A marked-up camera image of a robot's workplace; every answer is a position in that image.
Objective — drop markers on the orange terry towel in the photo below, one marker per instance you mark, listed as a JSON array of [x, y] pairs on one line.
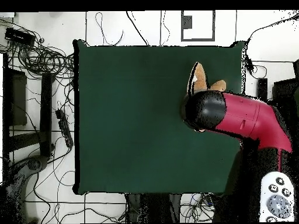
[[199, 79]]

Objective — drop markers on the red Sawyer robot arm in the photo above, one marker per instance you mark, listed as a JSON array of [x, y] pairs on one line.
[[243, 114]]

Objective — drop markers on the dark green table cloth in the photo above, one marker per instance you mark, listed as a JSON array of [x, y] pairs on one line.
[[116, 116]]

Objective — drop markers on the black power strip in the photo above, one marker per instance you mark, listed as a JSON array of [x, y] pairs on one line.
[[64, 128]]

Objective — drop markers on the grey black stand base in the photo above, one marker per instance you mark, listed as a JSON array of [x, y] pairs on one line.
[[33, 164]]

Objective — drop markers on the black electronics box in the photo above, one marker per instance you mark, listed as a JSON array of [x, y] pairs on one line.
[[19, 36]]

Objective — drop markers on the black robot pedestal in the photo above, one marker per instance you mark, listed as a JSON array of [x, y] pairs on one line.
[[154, 207]]

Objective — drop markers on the grey rectangular floor frame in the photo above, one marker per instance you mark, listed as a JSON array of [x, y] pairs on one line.
[[182, 25]]

